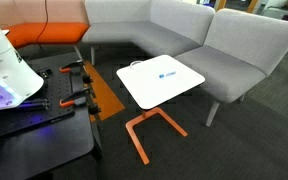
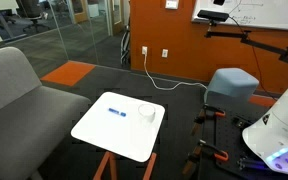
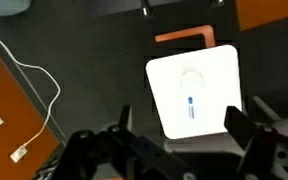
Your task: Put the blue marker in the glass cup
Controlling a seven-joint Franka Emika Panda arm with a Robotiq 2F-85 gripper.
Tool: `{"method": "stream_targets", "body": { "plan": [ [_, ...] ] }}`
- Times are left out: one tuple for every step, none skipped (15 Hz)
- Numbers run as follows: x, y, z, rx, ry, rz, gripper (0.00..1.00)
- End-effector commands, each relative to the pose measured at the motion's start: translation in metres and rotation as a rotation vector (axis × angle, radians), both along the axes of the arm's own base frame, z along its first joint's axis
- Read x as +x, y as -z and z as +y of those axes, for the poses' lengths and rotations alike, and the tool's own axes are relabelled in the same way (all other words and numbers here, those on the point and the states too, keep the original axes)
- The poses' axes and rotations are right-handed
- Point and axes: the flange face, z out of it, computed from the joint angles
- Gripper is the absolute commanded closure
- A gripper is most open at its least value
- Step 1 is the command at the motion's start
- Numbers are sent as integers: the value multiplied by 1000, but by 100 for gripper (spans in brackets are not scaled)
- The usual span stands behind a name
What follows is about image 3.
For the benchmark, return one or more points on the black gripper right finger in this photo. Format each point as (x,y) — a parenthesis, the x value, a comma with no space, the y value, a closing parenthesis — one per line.
(265,148)

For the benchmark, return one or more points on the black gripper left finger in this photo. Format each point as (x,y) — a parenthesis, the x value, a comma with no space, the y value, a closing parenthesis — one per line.
(132,157)

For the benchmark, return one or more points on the blue white marker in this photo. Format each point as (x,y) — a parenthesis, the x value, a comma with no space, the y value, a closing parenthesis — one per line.
(191,107)

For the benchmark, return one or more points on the clear glass cup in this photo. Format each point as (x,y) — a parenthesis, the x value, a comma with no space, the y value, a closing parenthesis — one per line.
(191,79)

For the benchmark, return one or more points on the white square table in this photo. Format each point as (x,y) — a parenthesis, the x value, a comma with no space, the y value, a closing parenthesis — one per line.
(220,89)

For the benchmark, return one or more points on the orange wooden desk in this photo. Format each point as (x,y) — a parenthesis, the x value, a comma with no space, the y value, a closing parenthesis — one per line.
(20,121)

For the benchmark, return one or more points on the grey-blue bin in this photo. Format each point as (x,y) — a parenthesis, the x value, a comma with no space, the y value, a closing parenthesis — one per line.
(11,7)

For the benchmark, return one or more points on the orange wooden chair frame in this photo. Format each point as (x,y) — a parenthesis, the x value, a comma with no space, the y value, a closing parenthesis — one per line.
(205,30)

